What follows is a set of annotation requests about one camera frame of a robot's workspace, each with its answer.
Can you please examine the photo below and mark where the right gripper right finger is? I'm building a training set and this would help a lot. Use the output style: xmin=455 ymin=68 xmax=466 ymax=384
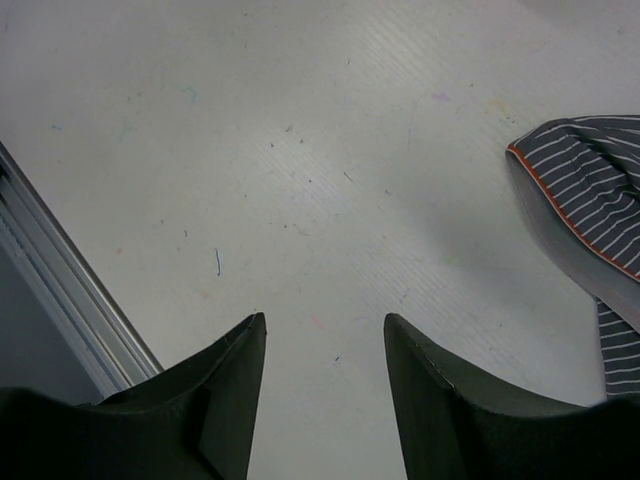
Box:
xmin=384 ymin=313 xmax=639 ymax=479

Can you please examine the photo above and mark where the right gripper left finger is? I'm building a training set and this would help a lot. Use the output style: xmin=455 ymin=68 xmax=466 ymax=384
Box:
xmin=1 ymin=313 xmax=267 ymax=479

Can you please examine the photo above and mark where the grey striped underwear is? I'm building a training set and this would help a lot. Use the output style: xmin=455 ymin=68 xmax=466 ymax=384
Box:
xmin=505 ymin=115 xmax=639 ymax=397

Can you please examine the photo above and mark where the aluminium mounting rail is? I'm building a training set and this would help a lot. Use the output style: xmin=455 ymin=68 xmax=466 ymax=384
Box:
xmin=1 ymin=150 xmax=163 ymax=404

